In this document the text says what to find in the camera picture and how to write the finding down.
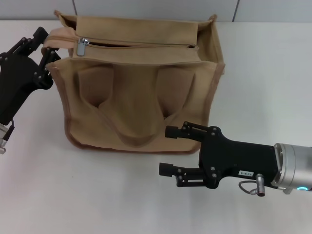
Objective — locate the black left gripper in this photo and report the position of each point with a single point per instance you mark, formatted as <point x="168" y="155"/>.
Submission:
<point x="17" y="83"/>

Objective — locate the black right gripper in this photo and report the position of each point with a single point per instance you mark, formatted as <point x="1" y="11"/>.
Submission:
<point x="239" y="158"/>

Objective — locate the silver metal zipper pull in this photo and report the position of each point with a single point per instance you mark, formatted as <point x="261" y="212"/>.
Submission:
<point x="81" y="48"/>

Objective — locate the khaki canvas food bag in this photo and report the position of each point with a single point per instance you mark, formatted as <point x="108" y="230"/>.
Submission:
<point x="139" y="102"/>

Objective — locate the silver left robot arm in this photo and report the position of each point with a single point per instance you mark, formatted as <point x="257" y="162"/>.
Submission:
<point x="3" y="130"/>

